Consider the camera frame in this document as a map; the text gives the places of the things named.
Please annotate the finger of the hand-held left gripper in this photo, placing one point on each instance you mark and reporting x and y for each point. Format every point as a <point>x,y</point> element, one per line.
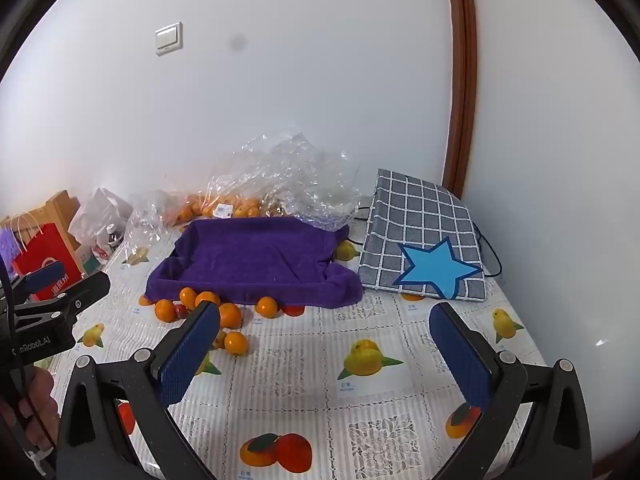
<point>82,292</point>
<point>47,275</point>

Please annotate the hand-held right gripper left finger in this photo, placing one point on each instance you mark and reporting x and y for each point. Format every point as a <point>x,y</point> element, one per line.
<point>187,355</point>

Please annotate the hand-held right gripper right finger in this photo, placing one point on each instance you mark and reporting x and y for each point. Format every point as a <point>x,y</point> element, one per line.
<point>462,355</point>

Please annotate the purple towel lined tray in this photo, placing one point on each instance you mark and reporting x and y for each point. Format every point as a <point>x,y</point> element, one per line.
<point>250,260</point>

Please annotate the person's left hand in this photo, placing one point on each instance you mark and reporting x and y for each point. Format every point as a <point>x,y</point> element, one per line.
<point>42,405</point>

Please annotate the red paper bag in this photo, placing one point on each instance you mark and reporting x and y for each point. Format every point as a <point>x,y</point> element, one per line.
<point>47,257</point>

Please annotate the green and white carton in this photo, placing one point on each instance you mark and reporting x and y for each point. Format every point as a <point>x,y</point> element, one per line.
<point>92,260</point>

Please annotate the wooden box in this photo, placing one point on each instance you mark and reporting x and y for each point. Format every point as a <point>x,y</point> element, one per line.
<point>60,205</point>

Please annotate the white plastic bag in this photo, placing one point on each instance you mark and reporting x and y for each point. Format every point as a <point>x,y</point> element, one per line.
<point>97,210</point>

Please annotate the small crumpled clear plastic bag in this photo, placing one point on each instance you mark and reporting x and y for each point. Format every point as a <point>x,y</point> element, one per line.
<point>145,225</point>

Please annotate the fruit printed tablecloth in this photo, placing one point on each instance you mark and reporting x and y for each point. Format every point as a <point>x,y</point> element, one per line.
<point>300,360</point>

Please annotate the pile of bagged mandarins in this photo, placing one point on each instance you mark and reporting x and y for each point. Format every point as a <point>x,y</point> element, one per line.
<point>200,208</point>

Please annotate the grey checked cushion blue star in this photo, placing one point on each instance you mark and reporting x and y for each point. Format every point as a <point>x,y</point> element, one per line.
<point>415,210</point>

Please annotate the clear plastic bag with label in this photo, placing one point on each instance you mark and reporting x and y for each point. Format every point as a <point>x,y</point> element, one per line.
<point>220,195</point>

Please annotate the golden brown cluster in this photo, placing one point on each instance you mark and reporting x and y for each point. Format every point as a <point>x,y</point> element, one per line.
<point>274,208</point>

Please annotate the large clear plastic bag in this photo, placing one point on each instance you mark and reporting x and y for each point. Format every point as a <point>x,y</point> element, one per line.
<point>310,175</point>

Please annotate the white light switch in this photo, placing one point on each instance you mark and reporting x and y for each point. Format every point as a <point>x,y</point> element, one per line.
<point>168,39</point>

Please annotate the brown wooden door frame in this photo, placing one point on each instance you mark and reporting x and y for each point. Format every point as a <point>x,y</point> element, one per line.
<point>462,60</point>

